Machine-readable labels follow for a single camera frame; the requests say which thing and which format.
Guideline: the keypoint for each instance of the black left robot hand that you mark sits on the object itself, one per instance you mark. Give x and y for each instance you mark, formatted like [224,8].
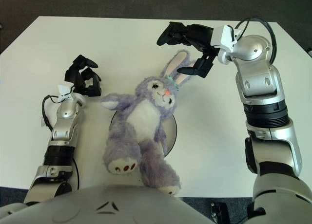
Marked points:
[73,76]

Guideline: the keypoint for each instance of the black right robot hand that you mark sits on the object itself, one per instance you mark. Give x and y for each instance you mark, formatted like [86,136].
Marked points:
[200,36]

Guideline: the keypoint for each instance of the purple plush bunny doll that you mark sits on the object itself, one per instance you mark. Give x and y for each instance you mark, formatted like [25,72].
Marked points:
[143,117]

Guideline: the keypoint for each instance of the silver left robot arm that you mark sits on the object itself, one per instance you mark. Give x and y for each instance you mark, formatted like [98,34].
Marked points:
[67,112]

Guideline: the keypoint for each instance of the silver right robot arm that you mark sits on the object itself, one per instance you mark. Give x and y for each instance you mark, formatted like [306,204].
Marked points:
[258,73]

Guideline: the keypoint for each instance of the white plate with black rim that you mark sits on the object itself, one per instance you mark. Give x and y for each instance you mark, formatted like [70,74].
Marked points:
[171,134]

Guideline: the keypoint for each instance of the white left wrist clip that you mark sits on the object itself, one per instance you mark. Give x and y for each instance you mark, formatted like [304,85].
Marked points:
[64,90]

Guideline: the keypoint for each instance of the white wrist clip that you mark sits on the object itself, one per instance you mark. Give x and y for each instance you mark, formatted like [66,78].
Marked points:
[224,36]
[64,90]

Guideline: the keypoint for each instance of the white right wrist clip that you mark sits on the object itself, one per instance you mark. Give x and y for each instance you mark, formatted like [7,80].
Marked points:
[224,36]

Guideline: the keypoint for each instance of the neighbouring white table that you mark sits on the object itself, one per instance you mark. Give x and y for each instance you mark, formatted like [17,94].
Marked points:
[310,51]

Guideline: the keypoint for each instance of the grey robot torso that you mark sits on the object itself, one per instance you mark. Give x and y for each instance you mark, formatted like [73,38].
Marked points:
[109,204]

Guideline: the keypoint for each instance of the black metal bracket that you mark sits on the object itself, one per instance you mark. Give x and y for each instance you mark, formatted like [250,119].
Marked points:
[220,211]

